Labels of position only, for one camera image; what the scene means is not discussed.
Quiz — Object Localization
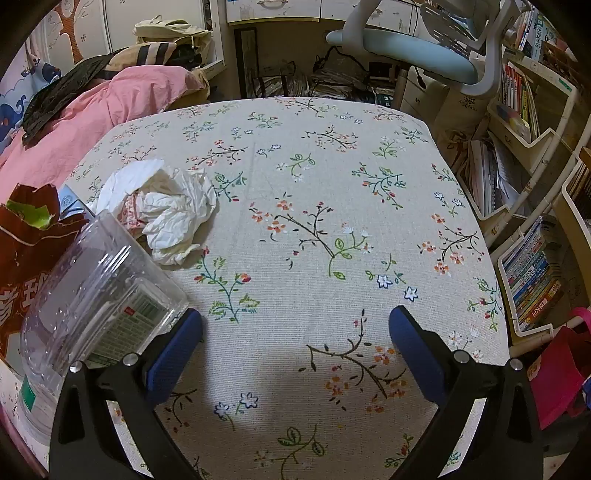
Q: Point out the clear plastic bottle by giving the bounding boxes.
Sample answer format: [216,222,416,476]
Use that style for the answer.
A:
[18,210,190,444]

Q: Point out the beige backpack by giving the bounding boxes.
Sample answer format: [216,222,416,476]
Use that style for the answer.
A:
[133,16,213,47]

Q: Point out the red snack bag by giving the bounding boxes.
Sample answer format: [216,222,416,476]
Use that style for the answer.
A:
[0,184,90,365]

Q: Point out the row of upright books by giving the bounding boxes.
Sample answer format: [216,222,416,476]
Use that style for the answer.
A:
[501,62,541,137]

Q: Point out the pink blanket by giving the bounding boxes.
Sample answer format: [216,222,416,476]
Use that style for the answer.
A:
[0,65,208,204]

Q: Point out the striped beige bag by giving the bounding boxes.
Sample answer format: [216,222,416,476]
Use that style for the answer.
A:
[104,41,178,70]

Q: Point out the black jacket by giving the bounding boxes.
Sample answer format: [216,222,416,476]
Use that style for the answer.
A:
[22,55,121,144]

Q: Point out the books beside chair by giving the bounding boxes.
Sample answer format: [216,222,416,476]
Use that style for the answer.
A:
[512,9,573,61]

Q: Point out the whale printed cloth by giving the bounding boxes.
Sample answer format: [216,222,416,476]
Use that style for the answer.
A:
[0,46,63,153]

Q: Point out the black framed board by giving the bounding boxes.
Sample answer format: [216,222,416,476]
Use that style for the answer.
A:
[233,28,259,97]

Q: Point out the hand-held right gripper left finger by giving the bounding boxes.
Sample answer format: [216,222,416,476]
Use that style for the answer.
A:
[48,308,204,480]

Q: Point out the stack of colourful books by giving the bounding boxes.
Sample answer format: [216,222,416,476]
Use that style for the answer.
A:
[503,217,564,330]

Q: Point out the pink tote bag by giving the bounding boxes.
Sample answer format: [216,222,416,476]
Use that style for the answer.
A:
[526,307,591,430]

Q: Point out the white tissue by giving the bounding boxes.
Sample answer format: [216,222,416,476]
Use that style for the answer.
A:
[90,159,219,266]

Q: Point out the floral tablecloth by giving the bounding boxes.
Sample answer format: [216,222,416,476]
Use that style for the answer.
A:
[60,97,511,480]

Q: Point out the white wardrobe with tree decal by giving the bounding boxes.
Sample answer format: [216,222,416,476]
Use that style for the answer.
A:
[41,0,213,75]

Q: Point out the pile of books under desk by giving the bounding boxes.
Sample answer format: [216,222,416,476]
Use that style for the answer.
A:
[252,69,398,100]

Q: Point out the narrow white shelf cart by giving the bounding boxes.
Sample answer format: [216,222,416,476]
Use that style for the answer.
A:
[455,46,580,232]

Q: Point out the white desk with drawers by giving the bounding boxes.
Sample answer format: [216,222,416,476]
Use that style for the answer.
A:
[225,0,416,26]

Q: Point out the wide white shelf cart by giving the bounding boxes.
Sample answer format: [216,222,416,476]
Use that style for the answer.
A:
[492,152,591,356]

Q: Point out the blue grey office chair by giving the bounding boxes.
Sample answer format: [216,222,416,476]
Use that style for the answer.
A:
[325,0,513,97]

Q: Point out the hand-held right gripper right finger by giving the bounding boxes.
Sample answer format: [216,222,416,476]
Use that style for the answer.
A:
[388,305,546,480]

